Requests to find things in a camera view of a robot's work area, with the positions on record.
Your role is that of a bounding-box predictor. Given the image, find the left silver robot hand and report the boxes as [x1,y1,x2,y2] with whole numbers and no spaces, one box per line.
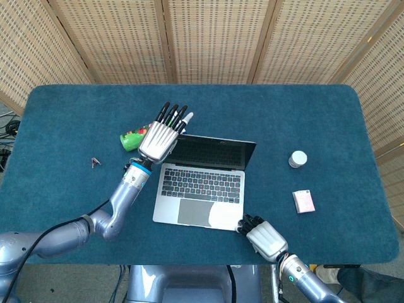
[138,102,194,165]

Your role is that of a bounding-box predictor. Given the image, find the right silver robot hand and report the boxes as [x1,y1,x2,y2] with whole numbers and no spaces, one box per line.
[236,213,289,263]

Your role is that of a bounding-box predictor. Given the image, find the silver laptop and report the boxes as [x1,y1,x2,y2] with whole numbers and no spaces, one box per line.
[152,134,257,232]

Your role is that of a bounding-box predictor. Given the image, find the woven wooden folding screen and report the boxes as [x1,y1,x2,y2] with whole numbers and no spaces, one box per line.
[0,0,404,222]

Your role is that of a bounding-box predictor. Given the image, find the green chips can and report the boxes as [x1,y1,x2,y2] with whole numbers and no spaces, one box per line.
[119,122,153,153]

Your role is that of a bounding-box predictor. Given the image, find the pink tissue packet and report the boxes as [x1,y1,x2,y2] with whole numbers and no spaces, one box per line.
[292,189,316,215]

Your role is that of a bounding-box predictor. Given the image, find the white shoe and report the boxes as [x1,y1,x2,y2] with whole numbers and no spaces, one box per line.
[315,264,341,285]

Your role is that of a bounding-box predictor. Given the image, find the grey robot torso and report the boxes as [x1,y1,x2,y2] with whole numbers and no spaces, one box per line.
[126,264,263,303]

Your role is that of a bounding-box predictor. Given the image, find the white plastic jar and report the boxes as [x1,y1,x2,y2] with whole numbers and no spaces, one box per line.
[288,150,308,169]

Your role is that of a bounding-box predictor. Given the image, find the dark trouser leg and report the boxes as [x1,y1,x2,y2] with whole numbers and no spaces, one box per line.
[336,266,404,303]

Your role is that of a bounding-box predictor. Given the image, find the blue felt table cover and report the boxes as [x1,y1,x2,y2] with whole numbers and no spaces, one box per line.
[0,83,400,265]

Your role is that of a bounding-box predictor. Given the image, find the black floor cables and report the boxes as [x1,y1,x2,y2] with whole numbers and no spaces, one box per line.
[0,110,21,173]

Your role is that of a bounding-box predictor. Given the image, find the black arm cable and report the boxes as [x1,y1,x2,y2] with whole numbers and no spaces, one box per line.
[6,198,112,303]

